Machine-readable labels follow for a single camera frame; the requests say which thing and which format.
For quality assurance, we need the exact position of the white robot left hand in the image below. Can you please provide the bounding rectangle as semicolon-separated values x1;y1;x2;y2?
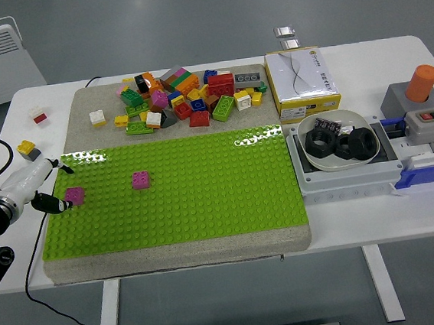
0;155;80;221

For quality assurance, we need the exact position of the magenta square building brick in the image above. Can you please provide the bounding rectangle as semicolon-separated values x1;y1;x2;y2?
63;185;87;208
148;89;170;111
130;170;152;191

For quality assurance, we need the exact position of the white and yellow brick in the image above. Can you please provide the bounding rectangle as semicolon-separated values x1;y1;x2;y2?
88;109;107;128
233;89;253;112

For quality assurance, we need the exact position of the yellow and grey brick stack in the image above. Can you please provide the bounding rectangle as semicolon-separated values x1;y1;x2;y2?
15;138;43;164

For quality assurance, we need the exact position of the white and red brick stack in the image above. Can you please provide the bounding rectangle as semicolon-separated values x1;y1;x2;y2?
28;104;50;126

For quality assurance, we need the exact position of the lime green flat brick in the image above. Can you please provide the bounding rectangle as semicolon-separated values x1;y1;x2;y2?
124;119;154;137
124;102;151;119

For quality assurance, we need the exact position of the dark green brick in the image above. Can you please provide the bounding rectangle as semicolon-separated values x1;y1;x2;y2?
119;87;145;108

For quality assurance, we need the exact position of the white and orange brick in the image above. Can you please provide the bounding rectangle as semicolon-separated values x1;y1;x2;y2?
145;110;164;131

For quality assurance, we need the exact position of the black brick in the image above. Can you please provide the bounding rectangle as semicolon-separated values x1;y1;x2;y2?
133;73;149;94

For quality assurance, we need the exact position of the dark grey sloped brick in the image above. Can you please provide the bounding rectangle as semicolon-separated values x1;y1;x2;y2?
159;107;179;129

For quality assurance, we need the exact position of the green studded baseplate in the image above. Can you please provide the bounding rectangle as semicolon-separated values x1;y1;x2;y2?
31;122;311;263

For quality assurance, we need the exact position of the multicolour stacked brick block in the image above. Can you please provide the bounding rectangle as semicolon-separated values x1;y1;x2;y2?
158;63;201;99

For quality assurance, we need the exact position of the brown brick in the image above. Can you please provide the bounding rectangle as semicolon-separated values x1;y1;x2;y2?
204;93;221;114

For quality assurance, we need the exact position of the lime green long brick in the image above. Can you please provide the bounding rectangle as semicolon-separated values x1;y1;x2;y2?
210;94;237;124

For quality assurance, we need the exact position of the large red brick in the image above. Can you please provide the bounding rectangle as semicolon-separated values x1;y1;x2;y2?
206;73;237;99

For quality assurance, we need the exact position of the grey flat brick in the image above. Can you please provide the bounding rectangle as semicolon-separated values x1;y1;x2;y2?
233;71;263;90

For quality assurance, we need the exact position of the grey-brown mat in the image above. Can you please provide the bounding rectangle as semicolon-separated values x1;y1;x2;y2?
25;60;315;287

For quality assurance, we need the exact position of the white table leg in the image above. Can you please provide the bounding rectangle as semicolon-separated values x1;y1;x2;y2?
361;242;406;325
90;278;125;325

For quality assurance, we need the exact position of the large black hex nut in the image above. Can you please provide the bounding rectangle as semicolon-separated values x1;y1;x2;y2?
346;125;380;162
303;127;338;159
332;132;356;162

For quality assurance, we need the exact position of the white and yellow cardboard box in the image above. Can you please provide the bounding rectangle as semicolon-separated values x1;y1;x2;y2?
263;44;345;127

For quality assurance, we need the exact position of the silver floor socket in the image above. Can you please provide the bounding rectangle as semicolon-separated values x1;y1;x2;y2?
279;37;303;51
272;24;297;39

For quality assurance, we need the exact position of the white bowl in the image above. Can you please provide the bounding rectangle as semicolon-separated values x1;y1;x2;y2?
295;106;383;176

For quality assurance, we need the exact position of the purple circuit board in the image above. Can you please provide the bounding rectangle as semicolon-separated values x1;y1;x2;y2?
314;115;344;135

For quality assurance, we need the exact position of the grey junction box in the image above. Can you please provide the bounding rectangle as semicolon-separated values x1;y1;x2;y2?
284;112;408;206

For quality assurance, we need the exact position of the grey block with hole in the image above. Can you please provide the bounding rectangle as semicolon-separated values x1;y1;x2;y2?
377;79;434;121

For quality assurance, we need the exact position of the blue plastic part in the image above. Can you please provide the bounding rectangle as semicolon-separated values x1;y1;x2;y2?
393;166;434;191

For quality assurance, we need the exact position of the white breaker assembly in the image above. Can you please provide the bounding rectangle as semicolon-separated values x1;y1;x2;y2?
385;125;434;174

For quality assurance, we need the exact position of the orange cylinder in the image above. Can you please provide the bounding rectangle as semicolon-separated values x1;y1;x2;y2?
402;63;434;106

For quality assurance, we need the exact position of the grey push-button switch box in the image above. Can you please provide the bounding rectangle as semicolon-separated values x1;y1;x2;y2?
403;106;434;148

